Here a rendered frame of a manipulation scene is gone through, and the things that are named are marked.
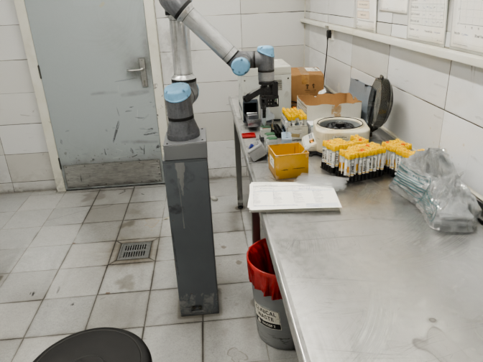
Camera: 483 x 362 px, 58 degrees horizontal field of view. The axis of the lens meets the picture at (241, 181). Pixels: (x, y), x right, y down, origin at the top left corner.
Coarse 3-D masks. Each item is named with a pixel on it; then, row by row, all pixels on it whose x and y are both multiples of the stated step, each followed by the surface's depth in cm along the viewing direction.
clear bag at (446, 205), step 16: (448, 176) 133; (432, 192) 133; (448, 192) 129; (464, 192) 127; (432, 208) 130; (448, 208) 127; (464, 208) 125; (480, 208) 128; (432, 224) 129; (448, 224) 126; (464, 224) 126
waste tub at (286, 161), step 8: (272, 144) 176; (280, 144) 176; (288, 144) 177; (296, 144) 178; (272, 152) 168; (280, 152) 178; (288, 152) 178; (296, 152) 179; (304, 152) 171; (272, 160) 170; (280, 160) 165; (288, 160) 166; (296, 160) 166; (304, 160) 167; (272, 168) 171; (280, 168) 166; (288, 168) 167; (296, 168) 168; (304, 168) 168; (280, 176) 168; (288, 176) 168; (296, 176) 169
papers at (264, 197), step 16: (256, 192) 154; (272, 192) 154; (288, 192) 153; (304, 192) 153; (320, 192) 152; (256, 208) 143; (272, 208) 143; (288, 208) 142; (304, 208) 143; (320, 208) 142; (336, 208) 142
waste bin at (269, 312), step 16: (256, 256) 207; (256, 272) 189; (272, 272) 210; (256, 288) 193; (272, 288) 185; (256, 304) 202; (272, 304) 192; (272, 320) 197; (272, 336) 202; (288, 336) 199
